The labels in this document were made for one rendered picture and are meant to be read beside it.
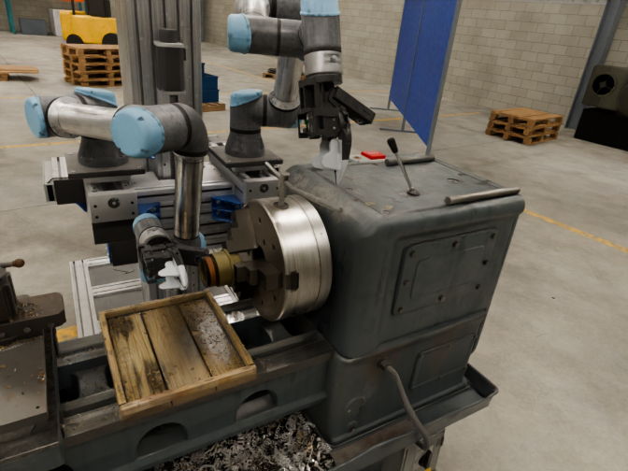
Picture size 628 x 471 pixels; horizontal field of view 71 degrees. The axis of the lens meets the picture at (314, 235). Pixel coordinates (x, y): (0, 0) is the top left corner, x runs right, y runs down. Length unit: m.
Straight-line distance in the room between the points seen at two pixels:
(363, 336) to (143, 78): 1.16
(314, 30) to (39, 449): 0.91
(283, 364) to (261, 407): 0.16
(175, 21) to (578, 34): 10.50
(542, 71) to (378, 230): 11.03
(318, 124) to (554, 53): 11.06
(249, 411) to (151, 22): 1.28
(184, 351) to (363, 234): 0.53
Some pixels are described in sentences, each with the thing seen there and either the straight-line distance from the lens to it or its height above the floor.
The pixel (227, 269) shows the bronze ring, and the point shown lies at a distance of 1.07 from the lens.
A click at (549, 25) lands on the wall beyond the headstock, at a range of 11.98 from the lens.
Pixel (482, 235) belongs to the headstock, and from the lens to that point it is 1.30.
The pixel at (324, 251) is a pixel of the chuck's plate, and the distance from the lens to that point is 1.05.
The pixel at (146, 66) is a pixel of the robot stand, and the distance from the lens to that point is 1.74.
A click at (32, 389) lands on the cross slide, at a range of 1.04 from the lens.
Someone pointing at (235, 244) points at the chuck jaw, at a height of 1.13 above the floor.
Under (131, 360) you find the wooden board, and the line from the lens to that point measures 1.17.
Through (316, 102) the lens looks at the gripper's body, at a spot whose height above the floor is 1.50.
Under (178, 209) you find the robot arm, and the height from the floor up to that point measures 1.12.
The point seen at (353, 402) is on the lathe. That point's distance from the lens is 1.34.
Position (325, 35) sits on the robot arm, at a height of 1.62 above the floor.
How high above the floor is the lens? 1.65
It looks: 26 degrees down
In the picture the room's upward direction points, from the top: 6 degrees clockwise
